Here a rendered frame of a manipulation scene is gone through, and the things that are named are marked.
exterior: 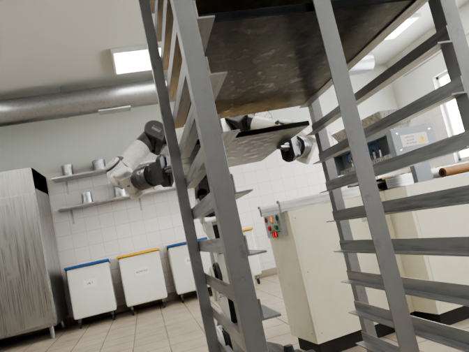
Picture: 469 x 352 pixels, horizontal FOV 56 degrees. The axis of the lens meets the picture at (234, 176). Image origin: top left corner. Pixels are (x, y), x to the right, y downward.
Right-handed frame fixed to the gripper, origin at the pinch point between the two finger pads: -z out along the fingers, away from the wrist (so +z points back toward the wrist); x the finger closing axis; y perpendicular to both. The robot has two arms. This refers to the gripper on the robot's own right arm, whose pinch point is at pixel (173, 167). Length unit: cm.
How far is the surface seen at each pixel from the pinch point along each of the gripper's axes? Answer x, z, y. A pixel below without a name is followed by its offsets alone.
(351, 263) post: -44, -57, 2
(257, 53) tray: 5, -68, -49
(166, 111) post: 9.9, -26.3, -29.1
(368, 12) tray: 5, -89, -45
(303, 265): -55, 9, 105
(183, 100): 5, -43, -43
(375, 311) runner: -56, -64, -5
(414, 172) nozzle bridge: -16, -51, 156
